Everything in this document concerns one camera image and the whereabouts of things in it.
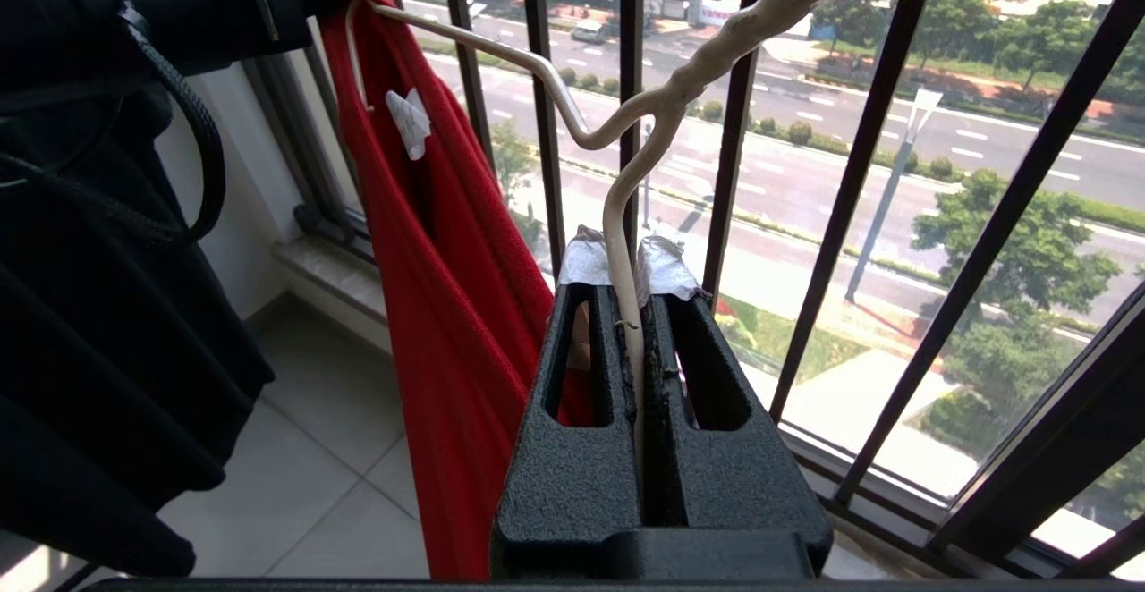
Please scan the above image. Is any white wire clothes hanger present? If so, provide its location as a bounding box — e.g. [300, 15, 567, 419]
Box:
[344, 0, 891, 477]

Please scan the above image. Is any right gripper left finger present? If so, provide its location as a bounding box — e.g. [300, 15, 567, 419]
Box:
[490, 225, 645, 579]

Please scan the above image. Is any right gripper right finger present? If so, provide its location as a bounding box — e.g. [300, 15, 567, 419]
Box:
[637, 233, 835, 577]

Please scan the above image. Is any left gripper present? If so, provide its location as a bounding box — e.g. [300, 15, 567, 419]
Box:
[0, 0, 336, 83]

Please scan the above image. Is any black metal window grille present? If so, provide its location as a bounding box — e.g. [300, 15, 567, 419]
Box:
[242, 0, 1145, 580]

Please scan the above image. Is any black garment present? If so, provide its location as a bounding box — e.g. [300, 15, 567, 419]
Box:
[0, 82, 276, 578]

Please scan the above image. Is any stone window sill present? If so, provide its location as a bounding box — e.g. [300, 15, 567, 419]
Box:
[272, 234, 399, 329]

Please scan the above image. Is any red mesh garment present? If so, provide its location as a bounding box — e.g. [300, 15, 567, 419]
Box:
[313, 0, 596, 582]

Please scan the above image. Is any black cable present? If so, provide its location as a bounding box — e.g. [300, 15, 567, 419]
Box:
[0, 0, 227, 249]

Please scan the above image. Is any grey street lamp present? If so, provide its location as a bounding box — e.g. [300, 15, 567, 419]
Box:
[844, 87, 946, 304]

